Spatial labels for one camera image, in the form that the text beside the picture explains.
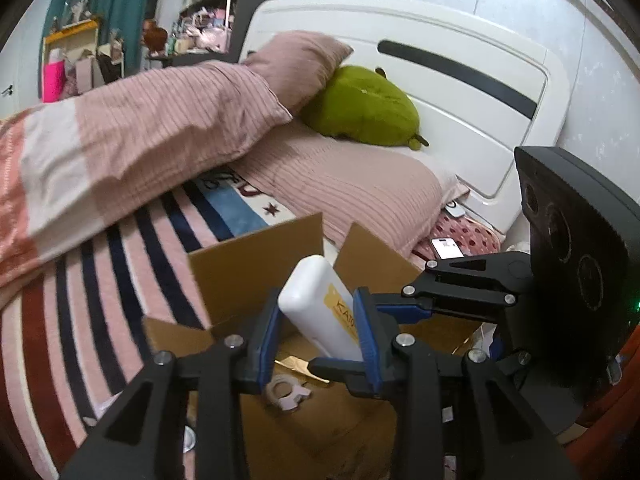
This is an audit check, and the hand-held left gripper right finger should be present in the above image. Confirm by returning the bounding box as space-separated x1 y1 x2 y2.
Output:
353 286 581 480

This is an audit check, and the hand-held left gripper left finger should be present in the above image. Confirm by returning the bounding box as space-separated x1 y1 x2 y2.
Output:
60 287 283 480

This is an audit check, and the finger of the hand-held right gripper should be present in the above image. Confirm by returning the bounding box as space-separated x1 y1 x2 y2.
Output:
372 251 534 324
307 358 369 397

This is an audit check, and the white plastic bottle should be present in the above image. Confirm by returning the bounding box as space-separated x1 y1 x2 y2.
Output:
277 256 368 362

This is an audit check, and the brown cardboard box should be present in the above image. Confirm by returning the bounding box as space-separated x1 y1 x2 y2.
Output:
142 211 482 480

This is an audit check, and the smartphone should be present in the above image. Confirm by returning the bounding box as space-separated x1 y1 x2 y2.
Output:
430 236 467 261

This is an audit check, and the red polka dot cloth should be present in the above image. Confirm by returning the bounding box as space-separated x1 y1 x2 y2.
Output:
413 211 502 262

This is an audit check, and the large pink ribbed pillow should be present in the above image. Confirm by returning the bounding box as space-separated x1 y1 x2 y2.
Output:
232 119 470 257

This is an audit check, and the orange cloth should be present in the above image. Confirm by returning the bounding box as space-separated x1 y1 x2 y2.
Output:
567 320 640 480

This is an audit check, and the striped pink blanket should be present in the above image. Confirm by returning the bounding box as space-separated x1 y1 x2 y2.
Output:
0 172 327 480

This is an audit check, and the green plush toy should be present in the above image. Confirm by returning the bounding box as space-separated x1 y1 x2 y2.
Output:
300 65 431 152

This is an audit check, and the white bed headboard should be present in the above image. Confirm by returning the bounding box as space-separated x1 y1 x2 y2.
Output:
239 0 572 235

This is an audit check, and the pink ribbed duvet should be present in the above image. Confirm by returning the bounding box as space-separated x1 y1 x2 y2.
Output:
0 59 294 286

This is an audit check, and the small pink ribbed pillow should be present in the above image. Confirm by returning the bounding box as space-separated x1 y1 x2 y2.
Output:
240 30 354 117

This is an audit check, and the brown plush doll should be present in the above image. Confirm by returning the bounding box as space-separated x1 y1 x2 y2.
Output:
142 19 169 58

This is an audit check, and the white cluttered shelf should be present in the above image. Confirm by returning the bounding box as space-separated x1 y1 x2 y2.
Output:
172 0 251 57

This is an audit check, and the bright pink bag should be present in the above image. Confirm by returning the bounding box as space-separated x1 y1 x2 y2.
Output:
42 59 67 104

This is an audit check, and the teal curtain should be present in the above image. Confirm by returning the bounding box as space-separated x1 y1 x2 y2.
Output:
39 0 172 102

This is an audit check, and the yellow framed rack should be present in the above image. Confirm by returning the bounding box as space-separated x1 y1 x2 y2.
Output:
42 19 102 101

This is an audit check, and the white plastic ring piece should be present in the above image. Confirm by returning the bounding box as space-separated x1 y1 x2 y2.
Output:
265 377 312 414

